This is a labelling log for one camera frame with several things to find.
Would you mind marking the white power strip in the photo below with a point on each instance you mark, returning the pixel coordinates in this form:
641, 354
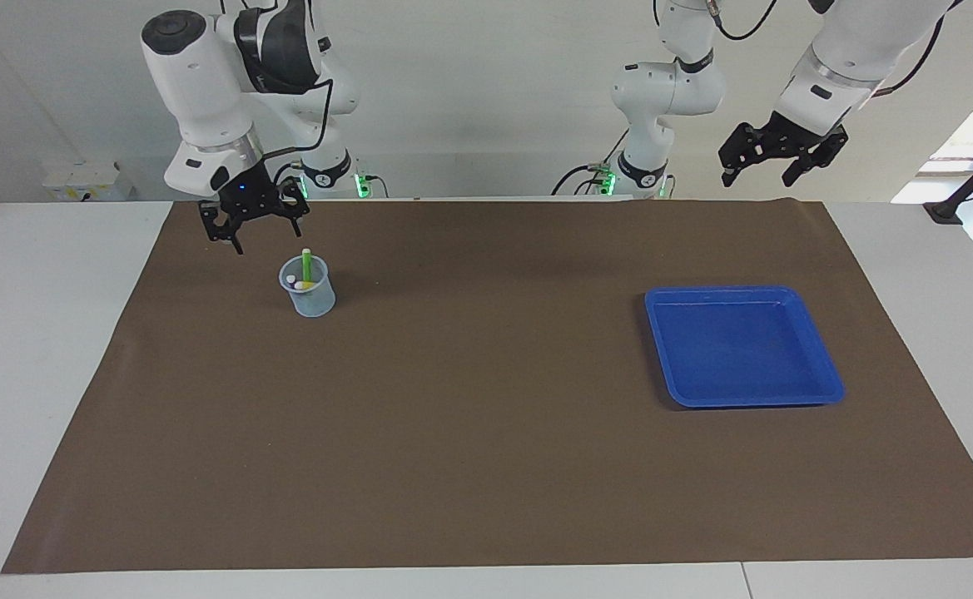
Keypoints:
82, 181

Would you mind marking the yellow marker pen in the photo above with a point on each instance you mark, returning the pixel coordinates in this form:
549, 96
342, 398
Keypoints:
305, 286

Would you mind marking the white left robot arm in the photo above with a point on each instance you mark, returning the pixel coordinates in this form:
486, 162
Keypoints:
669, 91

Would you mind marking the brown table mat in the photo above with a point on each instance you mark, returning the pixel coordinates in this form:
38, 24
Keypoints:
453, 416

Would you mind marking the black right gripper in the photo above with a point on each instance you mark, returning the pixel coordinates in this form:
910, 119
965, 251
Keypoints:
249, 195

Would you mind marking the green marker pen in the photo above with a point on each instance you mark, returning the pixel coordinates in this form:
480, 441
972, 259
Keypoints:
306, 266

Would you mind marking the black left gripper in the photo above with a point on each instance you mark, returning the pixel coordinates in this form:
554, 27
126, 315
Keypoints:
794, 133

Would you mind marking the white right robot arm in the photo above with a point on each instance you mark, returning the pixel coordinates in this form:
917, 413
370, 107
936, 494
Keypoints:
203, 91

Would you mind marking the blue plastic tray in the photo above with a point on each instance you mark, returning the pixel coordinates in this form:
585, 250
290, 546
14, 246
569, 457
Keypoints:
744, 349

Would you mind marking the translucent plastic cup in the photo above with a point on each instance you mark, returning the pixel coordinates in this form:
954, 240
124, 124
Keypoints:
311, 304

